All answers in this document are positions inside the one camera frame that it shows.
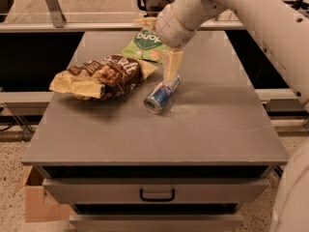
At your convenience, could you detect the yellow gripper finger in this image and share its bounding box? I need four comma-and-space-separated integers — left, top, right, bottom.
162, 47, 183, 83
133, 16, 156, 31

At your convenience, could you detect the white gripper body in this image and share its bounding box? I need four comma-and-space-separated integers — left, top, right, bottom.
155, 4, 196, 47

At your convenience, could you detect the silver blue redbull can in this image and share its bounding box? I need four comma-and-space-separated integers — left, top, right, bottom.
144, 75, 181, 114

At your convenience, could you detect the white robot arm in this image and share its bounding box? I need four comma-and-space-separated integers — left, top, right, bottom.
135, 0, 309, 232

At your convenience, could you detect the green snack bag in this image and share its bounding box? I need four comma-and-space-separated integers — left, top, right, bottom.
121, 29, 168, 63

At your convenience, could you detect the brown yellow chip bag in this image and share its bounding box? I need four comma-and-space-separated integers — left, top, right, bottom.
49, 54, 157, 101

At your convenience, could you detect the grey drawer cabinet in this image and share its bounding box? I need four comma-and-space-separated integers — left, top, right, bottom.
20, 30, 292, 232

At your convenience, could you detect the black office chair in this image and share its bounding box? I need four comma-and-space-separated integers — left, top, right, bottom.
286, 0, 309, 11

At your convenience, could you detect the upper grey drawer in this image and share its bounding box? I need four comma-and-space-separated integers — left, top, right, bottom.
43, 178, 268, 204

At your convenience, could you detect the grey drawer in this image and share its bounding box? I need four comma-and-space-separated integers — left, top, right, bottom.
70, 215, 243, 232
43, 178, 268, 204

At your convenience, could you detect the lower grey drawer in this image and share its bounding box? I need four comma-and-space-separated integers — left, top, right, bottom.
70, 215, 243, 232

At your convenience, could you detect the brown cardboard box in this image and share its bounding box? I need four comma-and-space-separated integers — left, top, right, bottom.
14, 166, 75, 222

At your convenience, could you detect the metal railing frame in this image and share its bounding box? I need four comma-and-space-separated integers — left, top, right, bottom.
0, 0, 309, 34

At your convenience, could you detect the black drawer handle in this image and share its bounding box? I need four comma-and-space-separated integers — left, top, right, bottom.
139, 188, 176, 202

